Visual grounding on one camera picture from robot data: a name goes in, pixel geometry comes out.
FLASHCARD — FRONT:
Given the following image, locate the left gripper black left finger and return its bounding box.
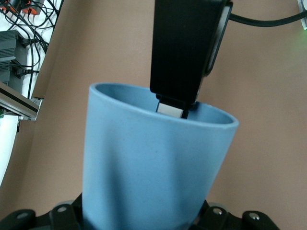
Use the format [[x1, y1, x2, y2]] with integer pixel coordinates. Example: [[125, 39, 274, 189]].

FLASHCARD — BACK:
[[0, 193, 96, 230]]

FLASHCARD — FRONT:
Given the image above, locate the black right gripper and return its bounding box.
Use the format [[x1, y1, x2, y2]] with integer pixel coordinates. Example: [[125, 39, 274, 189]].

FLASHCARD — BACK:
[[149, 0, 234, 120]]

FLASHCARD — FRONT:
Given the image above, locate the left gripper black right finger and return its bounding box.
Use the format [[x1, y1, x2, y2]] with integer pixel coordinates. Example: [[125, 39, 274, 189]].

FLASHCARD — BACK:
[[191, 201, 282, 230]]

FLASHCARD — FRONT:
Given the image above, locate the blue plastic cup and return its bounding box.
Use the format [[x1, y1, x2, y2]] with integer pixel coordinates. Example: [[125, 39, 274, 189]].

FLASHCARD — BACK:
[[82, 82, 240, 230]]

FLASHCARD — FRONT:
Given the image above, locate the brown table cover sheet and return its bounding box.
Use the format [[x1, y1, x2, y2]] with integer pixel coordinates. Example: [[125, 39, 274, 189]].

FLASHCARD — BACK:
[[0, 0, 307, 230]]

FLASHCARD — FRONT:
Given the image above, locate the grey power supply box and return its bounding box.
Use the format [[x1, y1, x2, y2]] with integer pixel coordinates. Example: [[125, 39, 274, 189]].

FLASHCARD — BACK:
[[0, 59, 24, 90], [0, 29, 25, 61]]

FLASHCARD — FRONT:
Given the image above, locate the orange tipped connector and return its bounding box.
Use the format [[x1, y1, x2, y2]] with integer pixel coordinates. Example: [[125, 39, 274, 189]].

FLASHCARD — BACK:
[[20, 0, 44, 15], [0, 0, 15, 13]]

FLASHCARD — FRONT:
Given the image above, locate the aluminium frame post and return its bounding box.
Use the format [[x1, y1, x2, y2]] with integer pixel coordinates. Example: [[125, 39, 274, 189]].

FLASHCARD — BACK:
[[0, 80, 43, 122]]

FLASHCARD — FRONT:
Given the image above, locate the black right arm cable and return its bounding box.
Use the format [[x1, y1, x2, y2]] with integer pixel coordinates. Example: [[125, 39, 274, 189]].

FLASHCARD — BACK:
[[229, 11, 307, 28]]

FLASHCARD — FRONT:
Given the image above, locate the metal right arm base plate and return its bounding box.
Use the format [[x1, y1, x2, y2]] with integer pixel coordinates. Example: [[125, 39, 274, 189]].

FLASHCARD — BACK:
[[297, 0, 307, 32]]

